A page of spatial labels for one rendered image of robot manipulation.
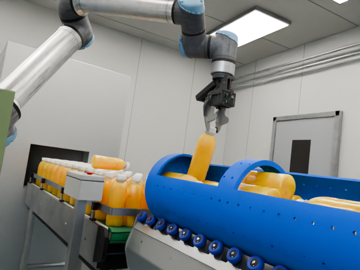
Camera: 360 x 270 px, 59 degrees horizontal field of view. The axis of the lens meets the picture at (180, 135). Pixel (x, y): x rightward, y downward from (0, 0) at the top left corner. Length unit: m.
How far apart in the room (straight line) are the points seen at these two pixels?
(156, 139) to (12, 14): 3.02
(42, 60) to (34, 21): 4.40
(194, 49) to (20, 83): 0.64
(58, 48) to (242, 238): 1.01
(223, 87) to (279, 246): 0.61
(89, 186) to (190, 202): 0.49
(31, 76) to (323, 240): 1.08
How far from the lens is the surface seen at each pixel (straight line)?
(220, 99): 1.16
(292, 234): 0.77
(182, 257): 1.09
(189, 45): 1.25
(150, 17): 1.27
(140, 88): 5.90
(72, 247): 1.47
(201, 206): 0.98
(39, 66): 1.35
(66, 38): 1.47
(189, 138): 6.25
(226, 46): 1.23
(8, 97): 0.93
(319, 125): 5.05
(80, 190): 1.34
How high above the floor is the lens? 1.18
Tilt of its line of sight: 6 degrees up
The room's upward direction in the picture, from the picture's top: 7 degrees clockwise
